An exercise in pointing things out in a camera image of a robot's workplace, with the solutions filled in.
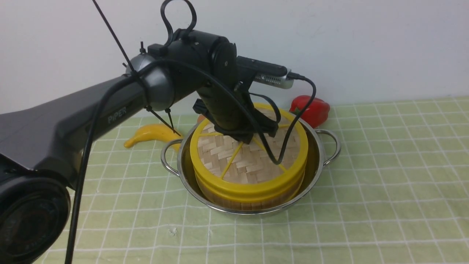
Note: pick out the yellow toy banana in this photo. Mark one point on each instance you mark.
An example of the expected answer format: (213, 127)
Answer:
(157, 132)

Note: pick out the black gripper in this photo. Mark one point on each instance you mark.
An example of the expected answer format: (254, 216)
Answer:
(228, 118)

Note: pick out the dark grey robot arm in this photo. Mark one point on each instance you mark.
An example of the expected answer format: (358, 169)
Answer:
(44, 148)

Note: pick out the red toy bell pepper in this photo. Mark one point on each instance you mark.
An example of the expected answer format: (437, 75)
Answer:
(315, 114)

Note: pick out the bamboo steamer basket yellow rim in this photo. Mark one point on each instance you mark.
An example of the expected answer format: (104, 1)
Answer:
(251, 196)

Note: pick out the green checked tablecloth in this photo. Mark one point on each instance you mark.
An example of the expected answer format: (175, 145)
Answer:
(397, 194)

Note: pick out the yellow rimmed woven steamer lid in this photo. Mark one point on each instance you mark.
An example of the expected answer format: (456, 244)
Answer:
(213, 153)

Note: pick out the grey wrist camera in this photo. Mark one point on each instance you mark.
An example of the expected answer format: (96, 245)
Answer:
(252, 70)

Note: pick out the stainless steel two-handled pot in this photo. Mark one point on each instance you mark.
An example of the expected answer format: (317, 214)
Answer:
(316, 162)

